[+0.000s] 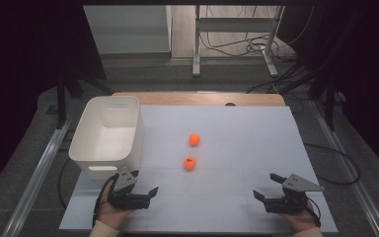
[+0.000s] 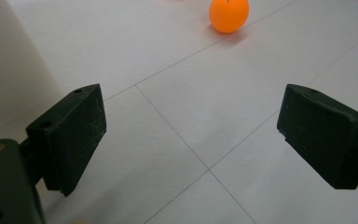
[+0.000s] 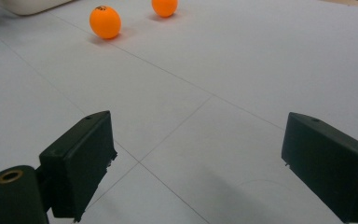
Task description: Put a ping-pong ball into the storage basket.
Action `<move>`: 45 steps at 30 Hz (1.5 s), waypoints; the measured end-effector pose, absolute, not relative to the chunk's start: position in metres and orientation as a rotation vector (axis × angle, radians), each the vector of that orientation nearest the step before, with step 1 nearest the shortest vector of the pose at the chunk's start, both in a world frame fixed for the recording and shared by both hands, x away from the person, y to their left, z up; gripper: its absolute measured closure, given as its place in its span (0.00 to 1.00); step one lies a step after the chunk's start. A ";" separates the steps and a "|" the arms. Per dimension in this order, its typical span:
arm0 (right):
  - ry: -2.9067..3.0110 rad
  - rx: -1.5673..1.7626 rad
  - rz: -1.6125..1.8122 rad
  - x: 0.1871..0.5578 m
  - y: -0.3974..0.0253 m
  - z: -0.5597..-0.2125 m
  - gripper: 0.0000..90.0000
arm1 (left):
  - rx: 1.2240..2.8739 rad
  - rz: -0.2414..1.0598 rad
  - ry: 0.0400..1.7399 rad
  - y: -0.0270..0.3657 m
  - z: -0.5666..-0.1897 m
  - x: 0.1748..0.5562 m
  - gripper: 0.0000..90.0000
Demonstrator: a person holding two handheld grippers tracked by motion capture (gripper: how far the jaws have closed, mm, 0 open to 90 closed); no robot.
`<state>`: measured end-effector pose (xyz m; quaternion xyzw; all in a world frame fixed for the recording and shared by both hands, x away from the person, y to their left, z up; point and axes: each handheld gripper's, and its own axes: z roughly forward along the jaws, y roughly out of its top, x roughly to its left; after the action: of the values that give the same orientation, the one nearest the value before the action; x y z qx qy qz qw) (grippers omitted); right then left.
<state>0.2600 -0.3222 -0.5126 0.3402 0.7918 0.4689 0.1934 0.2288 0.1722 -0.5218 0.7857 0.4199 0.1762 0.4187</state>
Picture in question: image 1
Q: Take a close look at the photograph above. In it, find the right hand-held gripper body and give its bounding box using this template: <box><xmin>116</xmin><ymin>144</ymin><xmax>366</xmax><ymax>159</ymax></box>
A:
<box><xmin>263</xmin><ymin>173</ymin><xmax>326</xmax><ymax>214</ymax></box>

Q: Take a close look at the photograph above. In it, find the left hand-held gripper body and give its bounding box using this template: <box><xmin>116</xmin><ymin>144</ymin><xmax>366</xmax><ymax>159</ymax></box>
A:
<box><xmin>108</xmin><ymin>167</ymin><xmax>152</xmax><ymax>210</ymax></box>

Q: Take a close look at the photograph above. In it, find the person's right hand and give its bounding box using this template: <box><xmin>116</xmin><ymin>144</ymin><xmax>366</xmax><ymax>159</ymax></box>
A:
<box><xmin>276</xmin><ymin>199</ymin><xmax>321</xmax><ymax>232</ymax></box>

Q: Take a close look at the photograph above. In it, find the person's left hand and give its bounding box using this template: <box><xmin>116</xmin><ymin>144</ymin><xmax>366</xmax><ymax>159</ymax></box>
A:
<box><xmin>96</xmin><ymin>181</ymin><xmax>136</xmax><ymax>230</ymax></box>

